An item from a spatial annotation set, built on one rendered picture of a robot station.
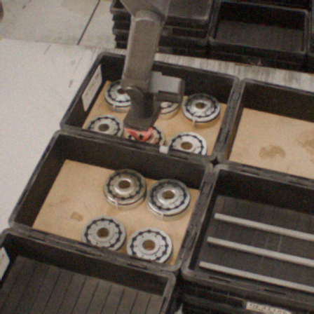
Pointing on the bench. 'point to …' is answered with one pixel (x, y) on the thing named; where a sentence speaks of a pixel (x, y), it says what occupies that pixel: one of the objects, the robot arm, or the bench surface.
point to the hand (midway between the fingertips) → (144, 134)
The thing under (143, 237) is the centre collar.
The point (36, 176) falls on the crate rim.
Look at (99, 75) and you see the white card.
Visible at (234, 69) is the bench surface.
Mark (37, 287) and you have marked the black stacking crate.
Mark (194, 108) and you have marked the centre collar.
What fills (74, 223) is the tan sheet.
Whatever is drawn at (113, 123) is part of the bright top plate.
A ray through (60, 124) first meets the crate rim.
